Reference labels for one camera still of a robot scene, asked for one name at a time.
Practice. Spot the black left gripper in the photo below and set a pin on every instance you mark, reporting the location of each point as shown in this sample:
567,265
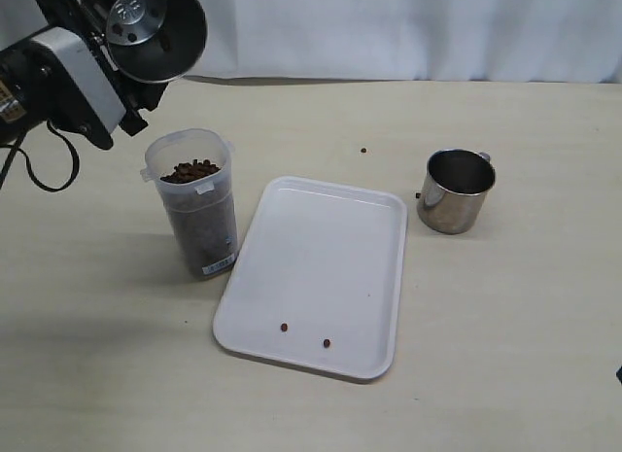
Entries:
88,18

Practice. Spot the white rectangular tray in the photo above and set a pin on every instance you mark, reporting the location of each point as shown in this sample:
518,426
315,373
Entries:
327,260

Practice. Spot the clear plastic tall container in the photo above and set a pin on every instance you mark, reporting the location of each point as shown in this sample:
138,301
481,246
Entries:
191,171

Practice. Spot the white curtain backdrop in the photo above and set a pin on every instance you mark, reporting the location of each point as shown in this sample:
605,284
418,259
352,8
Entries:
575,41

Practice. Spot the steel mug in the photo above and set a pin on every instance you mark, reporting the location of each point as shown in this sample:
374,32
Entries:
155,41
455,187

